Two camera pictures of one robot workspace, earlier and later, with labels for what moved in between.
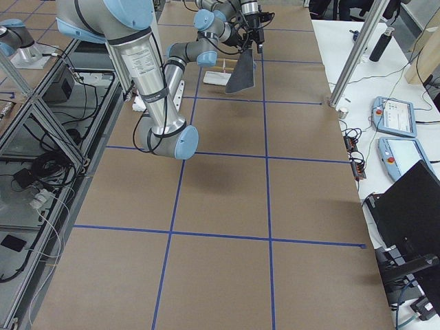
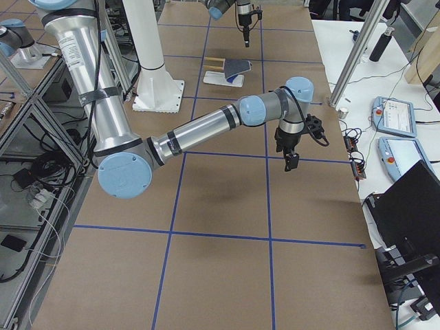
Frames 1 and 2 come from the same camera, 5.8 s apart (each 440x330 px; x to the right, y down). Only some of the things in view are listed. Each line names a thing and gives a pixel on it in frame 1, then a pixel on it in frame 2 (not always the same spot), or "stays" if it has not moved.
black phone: (13, 243) stays
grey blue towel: (242, 77) to (234, 67)
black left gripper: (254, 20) to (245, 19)
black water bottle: (381, 44) stays
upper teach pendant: (393, 117) stays
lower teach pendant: (399, 155) stays
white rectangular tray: (216, 78) stays
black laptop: (405, 219) stays
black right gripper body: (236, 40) to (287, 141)
